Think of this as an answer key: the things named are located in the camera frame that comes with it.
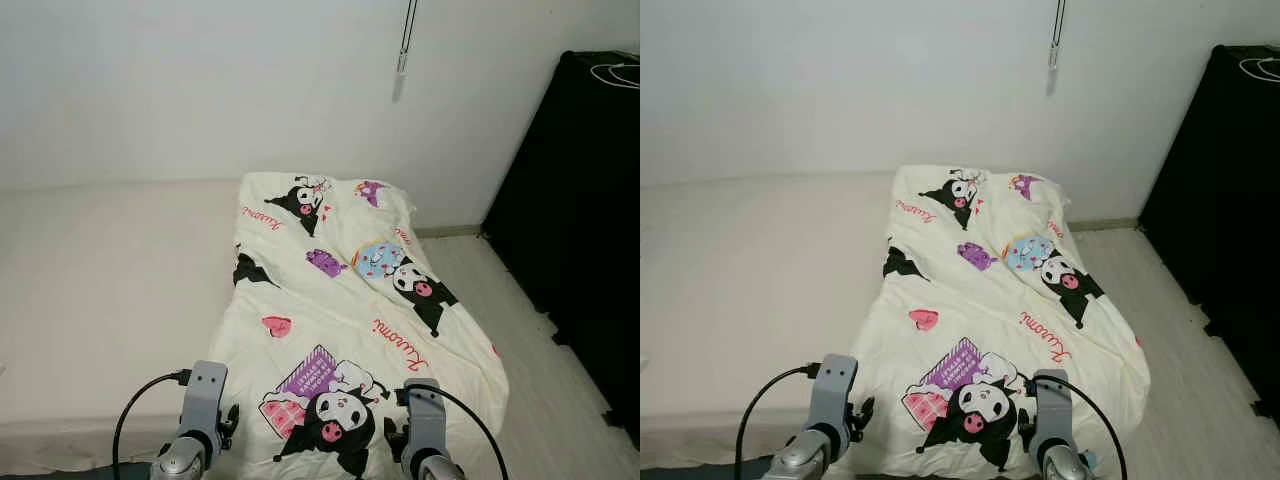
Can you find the black cabinet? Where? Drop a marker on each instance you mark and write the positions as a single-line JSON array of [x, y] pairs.
[[580, 200], [1230, 190]]

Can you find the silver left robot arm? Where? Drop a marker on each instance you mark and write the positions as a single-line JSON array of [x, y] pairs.
[[810, 458], [180, 462]]

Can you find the grey blind wand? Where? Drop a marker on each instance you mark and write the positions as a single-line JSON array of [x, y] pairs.
[[402, 58], [1053, 52]]

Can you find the cream cartoon print blanket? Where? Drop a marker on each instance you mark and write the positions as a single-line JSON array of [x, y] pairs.
[[330, 300], [1000, 300]]

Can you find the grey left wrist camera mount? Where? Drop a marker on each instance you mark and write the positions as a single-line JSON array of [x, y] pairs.
[[205, 395], [833, 390]]

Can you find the cream sheeted mattress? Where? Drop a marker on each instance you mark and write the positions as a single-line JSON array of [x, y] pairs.
[[740, 280], [100, 280]]

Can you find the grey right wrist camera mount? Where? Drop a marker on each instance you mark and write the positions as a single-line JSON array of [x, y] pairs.
[[1050, 410], [425, 420]]

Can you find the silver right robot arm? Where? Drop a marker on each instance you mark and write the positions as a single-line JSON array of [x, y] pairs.
[[1065, 465], [435, 468]]

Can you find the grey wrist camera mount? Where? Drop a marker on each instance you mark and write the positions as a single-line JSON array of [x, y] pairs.
[[425, 420], [833, 390], [1050, 410], [205, 395]]

